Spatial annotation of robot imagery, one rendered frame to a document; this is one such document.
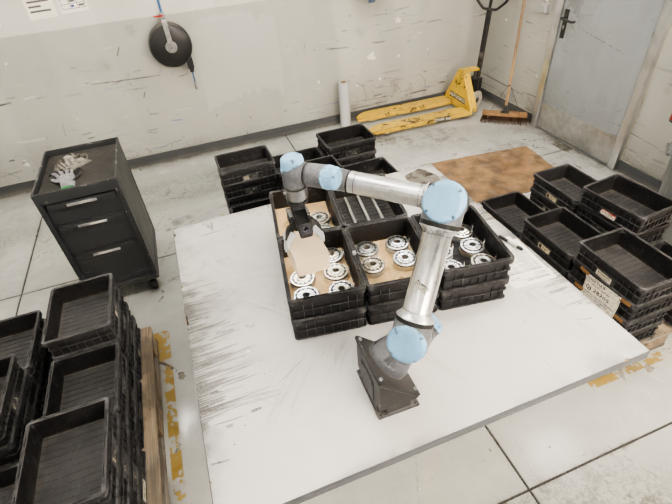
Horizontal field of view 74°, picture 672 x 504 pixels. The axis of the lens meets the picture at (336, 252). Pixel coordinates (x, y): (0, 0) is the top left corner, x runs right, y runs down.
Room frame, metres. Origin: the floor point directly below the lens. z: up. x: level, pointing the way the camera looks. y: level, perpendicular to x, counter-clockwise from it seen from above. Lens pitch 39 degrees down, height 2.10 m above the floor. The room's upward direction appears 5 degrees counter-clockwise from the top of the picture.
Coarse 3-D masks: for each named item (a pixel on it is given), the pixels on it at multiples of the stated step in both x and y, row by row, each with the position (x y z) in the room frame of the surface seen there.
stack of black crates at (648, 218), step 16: (608, 176) 2.31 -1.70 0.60; (592, 192) 2.16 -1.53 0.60; (608, 192) 2.29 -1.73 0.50; (624, 192) 2.25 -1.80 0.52; (640, 192) 2.17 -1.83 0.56; (656, 192) 2.10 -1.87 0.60; (592, 208) 2.14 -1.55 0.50; (608, 208) 2.06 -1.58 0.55; (624, 208) 1.98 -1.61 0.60; (640, 208) 2.10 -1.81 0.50; (656, 208) 2.06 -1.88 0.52; (592, 224) 2.10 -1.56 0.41; (608, 224) 2.01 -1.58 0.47; (624, 224) 1.95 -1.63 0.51; (640, 224) 1.88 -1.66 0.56; (656, 224) 1.93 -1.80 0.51; (656, 240) 1.94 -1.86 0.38
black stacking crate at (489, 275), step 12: (420, 216) 1.63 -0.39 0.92; (468, 216) 1.66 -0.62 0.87; (480, 228) 1.55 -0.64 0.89; (480, 240) 1.53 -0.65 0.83; (492, 240) 1.44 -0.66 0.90; (456, 252) 1.47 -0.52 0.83; (492, 252) 1.42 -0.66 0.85; (504, 252) 1.34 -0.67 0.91; (468, 264) 1.38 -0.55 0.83; (444, 276) 1.26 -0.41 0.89; (456, 276) 1.26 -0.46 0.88; (468, 276) 1.27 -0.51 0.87; (480, 276) 1.28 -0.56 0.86; (492, 276) 1.28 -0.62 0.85; (504, 276) 1.29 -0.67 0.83; (444, 288) 1.25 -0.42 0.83; (456, 288) 1.25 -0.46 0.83
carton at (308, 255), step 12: (300, 240) 1.27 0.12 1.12; (312, 240) 1.26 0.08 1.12; (288, 252) 1.26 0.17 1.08; (300, 252) 1.20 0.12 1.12; (312, 252) 1.20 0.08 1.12; (324, 252) 1.19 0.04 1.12; (300, 264) 1.16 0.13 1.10; (312, 264) 1.18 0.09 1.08; (324, 264) 1.19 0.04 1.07; (300, 276) 1.16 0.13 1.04
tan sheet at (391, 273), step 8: (384, 240) 1.59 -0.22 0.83; (384, 248) 1.54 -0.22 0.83; (384, 256) 1.48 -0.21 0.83; (392, 256) 1.48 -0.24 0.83; (392, 264) 1.42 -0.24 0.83; (384, 272) 1.38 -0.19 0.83; (392, 272) 1.37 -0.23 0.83; (400, 272) 1.37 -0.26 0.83; (408, 272) 1.37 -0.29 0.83; (376, 280) 1.33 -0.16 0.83; (384, 280) 1.33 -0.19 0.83
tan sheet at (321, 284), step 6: (342, 252) 1.53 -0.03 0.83; (288, 258) 1.52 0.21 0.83; (288, 264) 1.48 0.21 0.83; (288, 270) 1.44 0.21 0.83; (294, 270) 1.44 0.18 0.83; (348, 270) 1.41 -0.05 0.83; (288, 276) 1.41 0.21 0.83; (318, 276) 1.39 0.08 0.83; (288, 282) 1.37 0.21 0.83; (318, 282) 1.35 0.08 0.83; (324, 282) 1.35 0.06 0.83; (318, 288) 1.32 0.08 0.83; (324, 288) 1.31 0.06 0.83
